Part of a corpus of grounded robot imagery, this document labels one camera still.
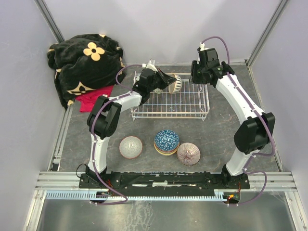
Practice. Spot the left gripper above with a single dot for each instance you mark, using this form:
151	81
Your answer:
167	80

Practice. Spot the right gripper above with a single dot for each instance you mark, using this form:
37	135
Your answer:
194	67

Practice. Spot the white wire dish rack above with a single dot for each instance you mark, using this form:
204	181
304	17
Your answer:
190	102

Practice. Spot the blue triangle patterned bowl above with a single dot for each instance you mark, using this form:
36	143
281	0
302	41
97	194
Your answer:
166	140

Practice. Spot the red patterned bowl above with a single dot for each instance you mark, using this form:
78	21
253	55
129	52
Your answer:
136	78

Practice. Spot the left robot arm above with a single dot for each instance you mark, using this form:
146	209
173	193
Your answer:
104	117

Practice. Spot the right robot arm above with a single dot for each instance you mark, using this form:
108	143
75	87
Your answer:
256	126

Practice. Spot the multicolour bowl under blue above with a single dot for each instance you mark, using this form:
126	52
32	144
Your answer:
166	153

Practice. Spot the grey geometric patterned bowl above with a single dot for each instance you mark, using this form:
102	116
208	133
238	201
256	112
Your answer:
130	147

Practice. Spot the purple striped bowl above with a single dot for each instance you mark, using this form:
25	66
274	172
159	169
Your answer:
188	154

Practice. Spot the black floral fleece blanket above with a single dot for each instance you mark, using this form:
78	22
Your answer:
85	63

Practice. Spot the red cloth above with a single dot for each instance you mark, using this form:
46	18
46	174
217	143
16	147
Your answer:
88	100

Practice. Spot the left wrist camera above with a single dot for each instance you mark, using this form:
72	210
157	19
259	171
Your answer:
150	65

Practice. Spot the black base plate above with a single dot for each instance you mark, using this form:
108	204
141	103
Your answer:
133	184

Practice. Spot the aluminium frame rail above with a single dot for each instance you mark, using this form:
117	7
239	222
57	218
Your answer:
65	185

